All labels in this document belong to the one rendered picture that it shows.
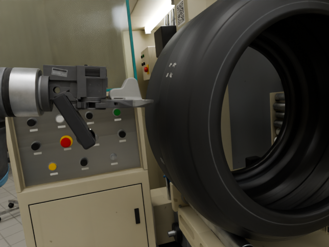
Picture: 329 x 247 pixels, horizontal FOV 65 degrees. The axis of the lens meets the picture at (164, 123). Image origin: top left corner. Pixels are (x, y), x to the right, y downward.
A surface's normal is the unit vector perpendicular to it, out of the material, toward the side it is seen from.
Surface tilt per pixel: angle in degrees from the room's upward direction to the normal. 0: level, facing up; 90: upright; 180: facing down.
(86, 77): 90
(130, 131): 90
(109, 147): 90
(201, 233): 0
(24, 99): 106
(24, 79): 61
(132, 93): 90
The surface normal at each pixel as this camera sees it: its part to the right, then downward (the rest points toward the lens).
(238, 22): 0.14, -0.02
